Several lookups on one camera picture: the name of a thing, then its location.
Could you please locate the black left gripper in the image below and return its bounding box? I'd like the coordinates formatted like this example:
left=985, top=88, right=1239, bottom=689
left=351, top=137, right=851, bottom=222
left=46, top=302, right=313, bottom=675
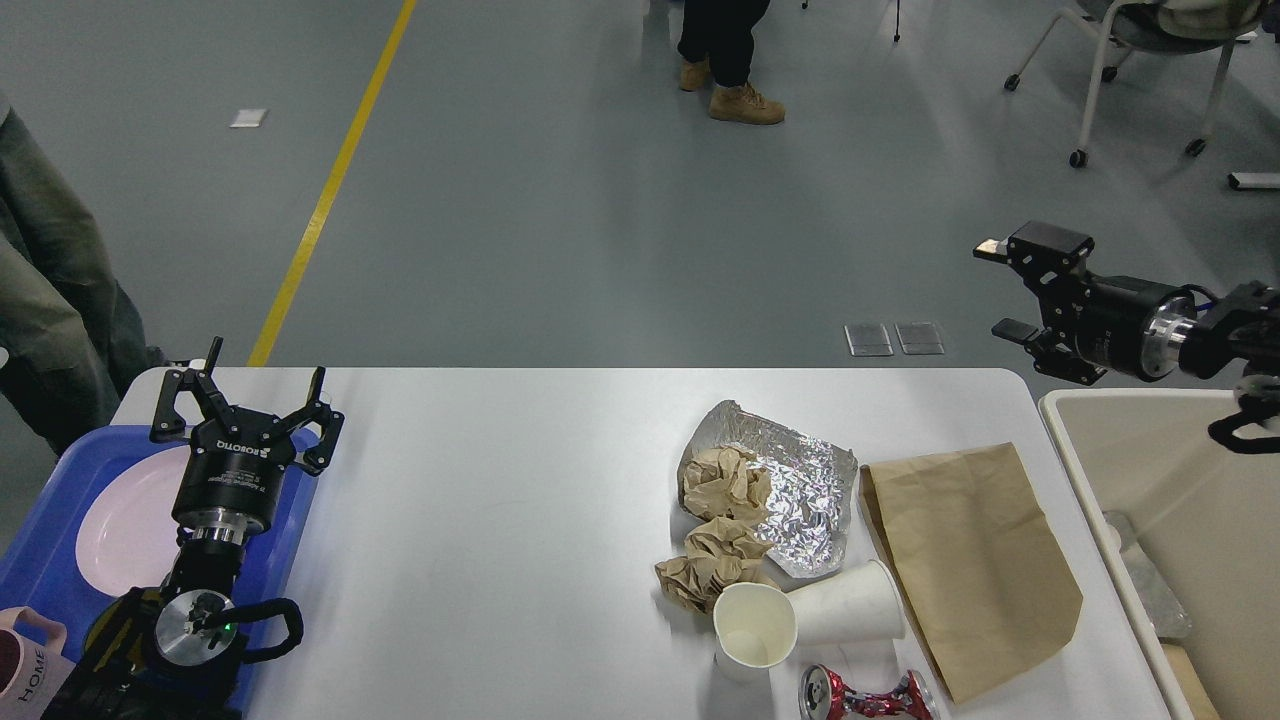
left=148, top=337, right=346, bottom=541

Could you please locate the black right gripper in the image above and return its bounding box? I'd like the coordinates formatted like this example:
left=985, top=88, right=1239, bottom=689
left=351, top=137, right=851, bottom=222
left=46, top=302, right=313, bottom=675
left=973, top=222, right=1196, bottom=386

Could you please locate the pink plate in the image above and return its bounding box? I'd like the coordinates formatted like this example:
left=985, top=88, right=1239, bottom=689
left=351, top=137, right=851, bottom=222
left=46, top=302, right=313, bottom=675
left=74, top=446, right=189, bottom=597

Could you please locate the brown paper bag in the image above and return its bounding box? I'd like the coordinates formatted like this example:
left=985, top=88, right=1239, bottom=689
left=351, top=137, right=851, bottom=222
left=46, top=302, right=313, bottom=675
left=861, top=443, right=1083, bottom=705

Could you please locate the pink ribbed mug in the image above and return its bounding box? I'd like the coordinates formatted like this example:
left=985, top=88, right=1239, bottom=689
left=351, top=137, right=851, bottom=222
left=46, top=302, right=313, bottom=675
left=1, top=606, right=76, bottom=719

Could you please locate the brown paper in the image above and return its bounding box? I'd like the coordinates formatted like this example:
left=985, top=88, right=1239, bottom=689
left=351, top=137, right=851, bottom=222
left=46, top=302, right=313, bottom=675
left=654, top=518, right=780, bottom=615
left=678, top=445, right=772, bottom=527

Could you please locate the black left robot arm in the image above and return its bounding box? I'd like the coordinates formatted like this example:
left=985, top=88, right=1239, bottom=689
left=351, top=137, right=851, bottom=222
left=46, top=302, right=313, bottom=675
left=44, top=337, right=346, bottom=719

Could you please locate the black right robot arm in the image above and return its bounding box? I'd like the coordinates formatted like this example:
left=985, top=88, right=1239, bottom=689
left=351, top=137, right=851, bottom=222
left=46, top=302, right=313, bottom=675
left=973, top=222, right=1279, bottom=455

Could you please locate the right metal floor socket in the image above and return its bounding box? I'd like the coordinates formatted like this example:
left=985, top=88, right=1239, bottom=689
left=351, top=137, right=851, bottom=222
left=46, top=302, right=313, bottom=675
left=893, top=322, right=946, bottom=355

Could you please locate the metal floor socket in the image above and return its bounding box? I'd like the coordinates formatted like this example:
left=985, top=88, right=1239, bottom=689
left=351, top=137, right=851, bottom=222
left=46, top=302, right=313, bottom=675
left=893, top=322, right=946, bottom=355
left=844, top=323, right=895, bottom=357

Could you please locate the left metal floor socket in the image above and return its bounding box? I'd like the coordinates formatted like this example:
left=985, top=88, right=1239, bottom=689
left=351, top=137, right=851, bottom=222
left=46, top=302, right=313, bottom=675
left=844, top=323, right=895, bottom=357

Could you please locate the person in green trousers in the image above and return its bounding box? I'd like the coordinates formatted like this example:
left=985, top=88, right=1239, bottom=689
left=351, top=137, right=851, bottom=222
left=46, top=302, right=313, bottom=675
left=1, top=101, right=168, bottom=454

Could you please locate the white metal bar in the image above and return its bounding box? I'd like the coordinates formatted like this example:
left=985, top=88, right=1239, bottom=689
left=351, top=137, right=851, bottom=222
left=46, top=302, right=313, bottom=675
left=1228, top=170, right=1280, bottom=191

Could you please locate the beige plastic bin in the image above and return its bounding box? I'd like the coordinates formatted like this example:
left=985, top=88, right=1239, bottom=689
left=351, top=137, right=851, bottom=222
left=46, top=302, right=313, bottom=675
left=1039, top=388, right=1279, bottom=719

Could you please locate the crumpled aluminium foil sheet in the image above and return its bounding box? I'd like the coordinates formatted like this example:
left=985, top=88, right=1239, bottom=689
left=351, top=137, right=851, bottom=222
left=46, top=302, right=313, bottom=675
left=676, top=400, right=859, bottom=579

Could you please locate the clear plastic bottle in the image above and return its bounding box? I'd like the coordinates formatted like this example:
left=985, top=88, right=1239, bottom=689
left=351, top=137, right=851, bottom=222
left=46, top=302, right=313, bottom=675
left=1103, top=511, right=1194, bottom=641

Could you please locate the lying white paper cup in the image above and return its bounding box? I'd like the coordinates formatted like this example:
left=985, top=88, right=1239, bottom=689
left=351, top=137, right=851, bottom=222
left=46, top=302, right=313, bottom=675
left=785, top=559, right=908, bottom=646

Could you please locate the person in tan boots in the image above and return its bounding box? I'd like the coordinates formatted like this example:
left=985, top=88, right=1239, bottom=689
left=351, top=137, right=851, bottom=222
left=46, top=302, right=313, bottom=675
left=677, top=1, right=786, bottom=126

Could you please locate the upright white paper cup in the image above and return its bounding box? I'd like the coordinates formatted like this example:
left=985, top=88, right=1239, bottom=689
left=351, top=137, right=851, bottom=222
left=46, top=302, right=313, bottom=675
left=712, top=582, right=797, bottom=683

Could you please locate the crushed red soda can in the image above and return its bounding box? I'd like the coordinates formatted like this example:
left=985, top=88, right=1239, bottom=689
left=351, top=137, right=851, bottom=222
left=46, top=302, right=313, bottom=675
left=797, top=664, right=938, bottom=719

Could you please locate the white frame chair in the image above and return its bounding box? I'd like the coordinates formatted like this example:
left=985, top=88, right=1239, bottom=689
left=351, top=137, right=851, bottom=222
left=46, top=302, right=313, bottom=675
left=1004, top=1, right=1276, bottom=169

